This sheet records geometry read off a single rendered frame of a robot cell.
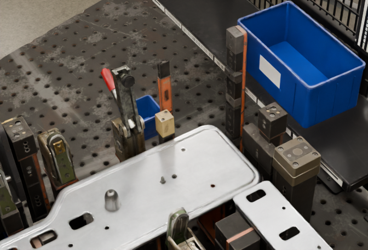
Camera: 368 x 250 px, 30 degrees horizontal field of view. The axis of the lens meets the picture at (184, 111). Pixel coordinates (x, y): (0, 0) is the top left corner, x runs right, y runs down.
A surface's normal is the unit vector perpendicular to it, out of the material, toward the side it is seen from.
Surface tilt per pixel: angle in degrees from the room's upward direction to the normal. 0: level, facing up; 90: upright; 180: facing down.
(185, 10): 0
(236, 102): 90
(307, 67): 0
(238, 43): 90
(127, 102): 81
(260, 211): 0
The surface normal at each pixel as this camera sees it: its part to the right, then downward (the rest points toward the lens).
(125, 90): 0.50, 0.46
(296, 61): -0.03, -0.73
